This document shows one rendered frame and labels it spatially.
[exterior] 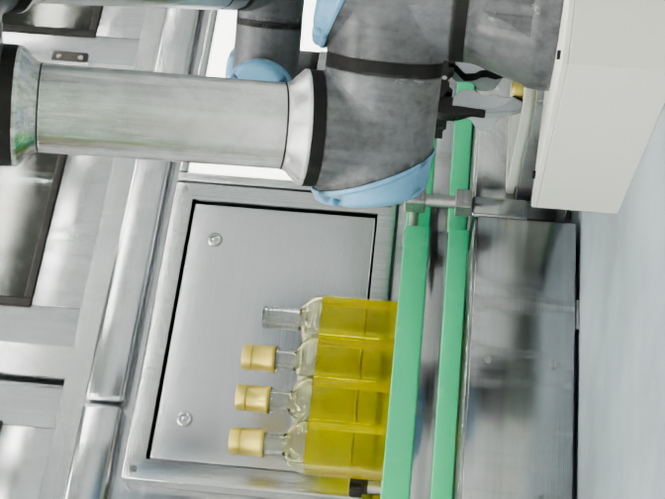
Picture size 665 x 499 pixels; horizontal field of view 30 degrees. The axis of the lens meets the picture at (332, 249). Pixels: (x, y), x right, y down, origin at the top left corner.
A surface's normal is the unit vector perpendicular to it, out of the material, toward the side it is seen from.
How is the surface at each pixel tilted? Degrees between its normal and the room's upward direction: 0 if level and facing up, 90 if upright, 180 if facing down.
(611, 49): 90
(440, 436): 90
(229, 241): 90
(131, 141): 100
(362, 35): 68
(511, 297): 90
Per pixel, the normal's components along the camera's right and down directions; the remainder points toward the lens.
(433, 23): -0.17, 0.52
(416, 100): 0.54, 0.27
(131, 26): -0.02, -0.47
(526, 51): -0.47, 0.61
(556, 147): -0.10, 0.92
